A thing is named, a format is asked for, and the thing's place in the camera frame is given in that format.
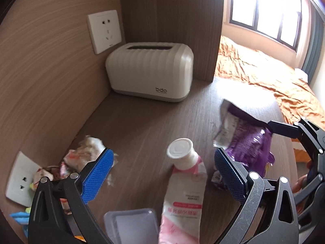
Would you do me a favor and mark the purple snack bag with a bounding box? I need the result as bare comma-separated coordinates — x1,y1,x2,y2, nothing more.
213,99,275,177

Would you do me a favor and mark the white tissue box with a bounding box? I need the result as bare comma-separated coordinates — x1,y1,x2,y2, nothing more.
106,42,194,102

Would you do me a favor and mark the beige paper ball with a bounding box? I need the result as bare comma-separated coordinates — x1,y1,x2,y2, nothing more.
60,135,106,179

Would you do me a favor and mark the teal curtain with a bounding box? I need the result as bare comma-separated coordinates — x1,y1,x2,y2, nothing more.
302,6,324,84

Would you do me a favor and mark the upper white wall socket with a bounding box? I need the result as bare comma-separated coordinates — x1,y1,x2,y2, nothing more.
87,10,122,54

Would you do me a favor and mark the window frame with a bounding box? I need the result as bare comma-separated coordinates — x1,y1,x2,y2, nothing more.
229,0,302,51

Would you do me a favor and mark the patterned paper wrapper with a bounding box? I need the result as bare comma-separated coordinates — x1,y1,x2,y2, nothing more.
29,161,74,192

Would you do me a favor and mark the lower white wall socket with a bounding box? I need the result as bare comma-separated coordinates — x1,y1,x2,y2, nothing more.
5,151,41,207

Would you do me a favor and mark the person's right hand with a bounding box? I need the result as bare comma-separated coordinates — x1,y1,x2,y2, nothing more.
292,160,313,193

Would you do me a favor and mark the yellow orange paper cup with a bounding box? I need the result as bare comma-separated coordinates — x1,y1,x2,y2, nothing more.
75,236,86,242

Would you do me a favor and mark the orange bed cover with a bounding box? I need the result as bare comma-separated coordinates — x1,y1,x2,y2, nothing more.
215,36,324,129

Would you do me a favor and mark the pink white pouch with cap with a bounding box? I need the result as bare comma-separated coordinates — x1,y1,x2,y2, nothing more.
159,138,207,243

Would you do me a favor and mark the clear plastic box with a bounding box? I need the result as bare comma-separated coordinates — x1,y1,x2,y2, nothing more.
104,208,159,244

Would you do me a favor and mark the white wall socket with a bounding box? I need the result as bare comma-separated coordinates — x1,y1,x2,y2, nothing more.
5,151,41,207
87,10,122,54

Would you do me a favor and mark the blue plastic bag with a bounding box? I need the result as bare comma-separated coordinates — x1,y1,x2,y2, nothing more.
10,207,31,238

